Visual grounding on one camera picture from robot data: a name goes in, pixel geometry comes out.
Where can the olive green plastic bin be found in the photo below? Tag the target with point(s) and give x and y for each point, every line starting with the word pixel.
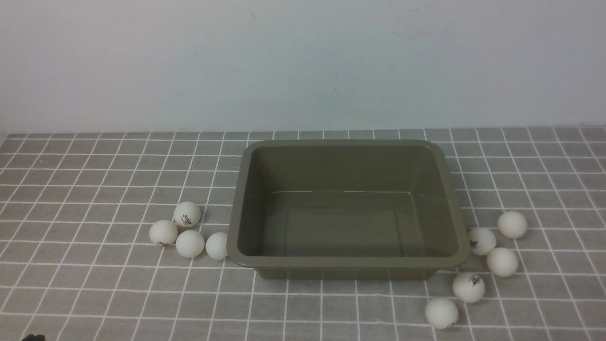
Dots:
pixel 346 210

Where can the plain white ping-pong ball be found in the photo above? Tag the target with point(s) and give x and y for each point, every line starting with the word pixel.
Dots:
pixel 190 244

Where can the white ball frontmost right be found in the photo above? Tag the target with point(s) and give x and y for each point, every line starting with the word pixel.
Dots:
pixel 441 313

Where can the white ball with logo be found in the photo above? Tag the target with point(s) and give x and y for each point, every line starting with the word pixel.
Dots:
pixel 187 214
pixel 482 240

